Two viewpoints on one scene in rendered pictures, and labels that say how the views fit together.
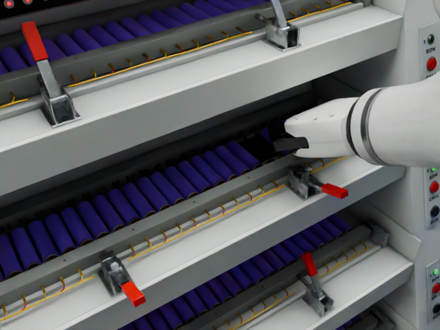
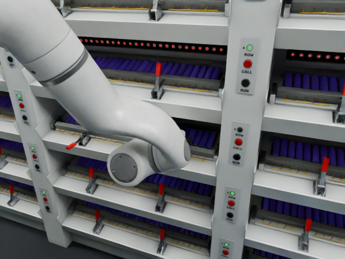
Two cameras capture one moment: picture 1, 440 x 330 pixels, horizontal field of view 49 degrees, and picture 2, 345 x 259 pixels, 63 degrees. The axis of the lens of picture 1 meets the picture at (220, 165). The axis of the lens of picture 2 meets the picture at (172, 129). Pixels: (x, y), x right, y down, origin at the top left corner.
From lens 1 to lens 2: 68 cm
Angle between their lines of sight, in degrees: 43
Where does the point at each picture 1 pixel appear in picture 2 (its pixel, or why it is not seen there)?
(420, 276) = (215, 239)
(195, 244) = (110, 148)
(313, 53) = (164, 105)
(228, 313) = not seen: hidden behind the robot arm
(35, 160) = not seen: hidden behind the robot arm
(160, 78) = not seen: hidden behind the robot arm
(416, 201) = (217, 201)
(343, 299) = (169, 214)
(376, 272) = (193, 218)
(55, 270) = (74, 128)
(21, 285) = (65, 126)
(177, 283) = (97, 155)
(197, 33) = (136, 76)
